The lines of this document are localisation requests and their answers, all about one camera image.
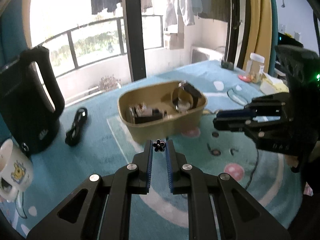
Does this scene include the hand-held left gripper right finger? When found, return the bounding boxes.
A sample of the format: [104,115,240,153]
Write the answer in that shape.
[166,139,292,240]

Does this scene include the potted plant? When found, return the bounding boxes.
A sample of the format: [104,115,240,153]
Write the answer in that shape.
[98,74,122,92]

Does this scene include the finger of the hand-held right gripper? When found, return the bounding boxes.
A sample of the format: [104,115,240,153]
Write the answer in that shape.
[216,95,288,122]
[213,120,266,142]

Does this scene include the yellow curtain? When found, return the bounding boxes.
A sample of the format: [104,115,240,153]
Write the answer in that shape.
[236,0,272,73]

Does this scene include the small black flower earring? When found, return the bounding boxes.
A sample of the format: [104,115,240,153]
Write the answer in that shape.
[153,139,166,152]

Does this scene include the black cable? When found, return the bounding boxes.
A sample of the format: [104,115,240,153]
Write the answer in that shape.
[64,107,88,147]

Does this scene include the white appliance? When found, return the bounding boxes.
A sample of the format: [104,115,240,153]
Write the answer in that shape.
[191,44,226,65]

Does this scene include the black balcony railing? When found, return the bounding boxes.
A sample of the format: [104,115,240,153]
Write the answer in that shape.
[32,14,165,78]

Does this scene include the dark green small toy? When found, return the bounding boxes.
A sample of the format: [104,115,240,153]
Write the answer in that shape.
[221,59,236,71]

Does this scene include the person's right hand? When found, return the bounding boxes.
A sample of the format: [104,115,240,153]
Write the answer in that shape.
[284,154,299,168]

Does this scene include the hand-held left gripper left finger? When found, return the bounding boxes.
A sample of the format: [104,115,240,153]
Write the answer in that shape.
[26,140,153,240]

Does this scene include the blue cartoon dinosaur blanket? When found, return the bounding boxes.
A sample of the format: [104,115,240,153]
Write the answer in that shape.
[0,59,304,239]

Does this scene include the black hair clip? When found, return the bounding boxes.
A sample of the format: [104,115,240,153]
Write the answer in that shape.
[129,106,163,125]

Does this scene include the clear plastic jar white lid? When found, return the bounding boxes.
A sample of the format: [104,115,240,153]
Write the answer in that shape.
[246,53,265,77]

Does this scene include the black strap wristwatch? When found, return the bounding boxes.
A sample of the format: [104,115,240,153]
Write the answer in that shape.
[171,81,202,112]

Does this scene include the yellow rectangular box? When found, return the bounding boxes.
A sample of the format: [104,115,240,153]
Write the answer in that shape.
[117,80,208,143]

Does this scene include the white cartoon mug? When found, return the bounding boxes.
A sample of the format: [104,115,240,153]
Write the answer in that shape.
[0,138,35,202]

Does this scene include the row of hanging clothes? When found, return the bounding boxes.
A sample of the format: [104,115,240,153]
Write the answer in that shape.
[89,0,231,27]

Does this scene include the yellow tissue box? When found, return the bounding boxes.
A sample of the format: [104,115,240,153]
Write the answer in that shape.
[259,72,290,95]

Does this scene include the black door frame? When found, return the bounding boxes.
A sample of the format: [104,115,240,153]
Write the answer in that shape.
[226,0,251,68]
[124,0,147,82]

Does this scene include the teal curtain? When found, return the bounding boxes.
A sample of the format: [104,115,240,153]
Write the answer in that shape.
[0,4,33,64]
[267,0,278,76]

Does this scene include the black electric kettle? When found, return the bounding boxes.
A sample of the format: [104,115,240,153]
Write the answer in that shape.
[0,46,66,155]

